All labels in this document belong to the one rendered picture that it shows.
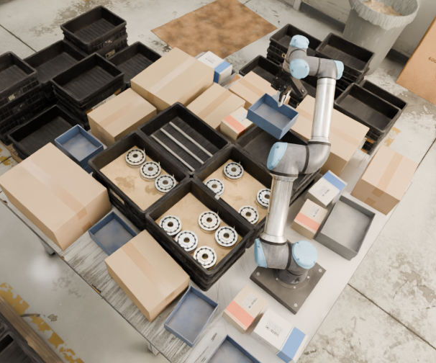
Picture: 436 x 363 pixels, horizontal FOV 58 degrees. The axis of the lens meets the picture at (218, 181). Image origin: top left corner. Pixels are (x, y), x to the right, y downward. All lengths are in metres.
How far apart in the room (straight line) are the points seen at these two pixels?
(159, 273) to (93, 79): 1.69
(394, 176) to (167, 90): 1.32
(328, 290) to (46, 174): 1.43
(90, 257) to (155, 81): 1.03
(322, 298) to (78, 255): 1.16
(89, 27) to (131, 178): 1.74
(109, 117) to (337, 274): 1.42
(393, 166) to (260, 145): 0.72
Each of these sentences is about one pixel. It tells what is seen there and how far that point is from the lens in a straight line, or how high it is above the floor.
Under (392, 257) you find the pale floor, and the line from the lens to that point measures 3.11.
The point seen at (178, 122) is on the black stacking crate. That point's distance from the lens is 2.23.
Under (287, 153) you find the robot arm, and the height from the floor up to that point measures 1.26.
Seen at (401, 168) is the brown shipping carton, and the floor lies 0.86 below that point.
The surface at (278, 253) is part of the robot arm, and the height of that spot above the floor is 0.97.
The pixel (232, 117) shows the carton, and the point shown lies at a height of 0.92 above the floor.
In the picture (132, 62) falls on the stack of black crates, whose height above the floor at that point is 0.38.
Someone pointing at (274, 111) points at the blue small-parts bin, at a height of 1.07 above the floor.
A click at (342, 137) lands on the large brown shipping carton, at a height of 0.90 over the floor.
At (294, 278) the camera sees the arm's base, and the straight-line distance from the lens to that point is 1.87.
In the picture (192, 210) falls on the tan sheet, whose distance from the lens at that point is 1.90.
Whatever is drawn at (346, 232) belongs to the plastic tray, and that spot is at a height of 0.75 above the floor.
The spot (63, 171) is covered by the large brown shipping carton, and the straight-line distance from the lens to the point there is 2.00.
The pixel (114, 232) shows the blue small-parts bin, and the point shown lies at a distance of 2.01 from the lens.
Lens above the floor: 2.48
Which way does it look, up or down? 56 degrees down
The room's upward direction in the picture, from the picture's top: 10 degrees clockwise
